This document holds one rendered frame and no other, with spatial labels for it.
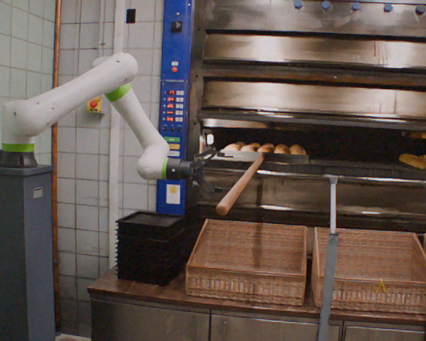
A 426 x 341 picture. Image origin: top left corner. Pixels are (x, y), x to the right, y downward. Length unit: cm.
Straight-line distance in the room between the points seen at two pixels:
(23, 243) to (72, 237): 114
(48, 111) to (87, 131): 113
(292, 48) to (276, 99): 29
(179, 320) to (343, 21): 174
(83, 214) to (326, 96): 155
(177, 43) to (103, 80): 93
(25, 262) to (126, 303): 65
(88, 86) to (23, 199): 48
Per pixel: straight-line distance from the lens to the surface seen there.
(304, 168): 253
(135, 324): 231
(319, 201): 255
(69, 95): 170
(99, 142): 276
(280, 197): 255
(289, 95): 253
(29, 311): 191
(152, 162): 197
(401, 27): 265
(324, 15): 260
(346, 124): 239
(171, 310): 223
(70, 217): 290
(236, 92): 255
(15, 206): 180
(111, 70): 177
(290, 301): 218
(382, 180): 220
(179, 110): 257
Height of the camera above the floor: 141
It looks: 6 degrees down
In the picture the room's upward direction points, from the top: 2 degrees clockwise
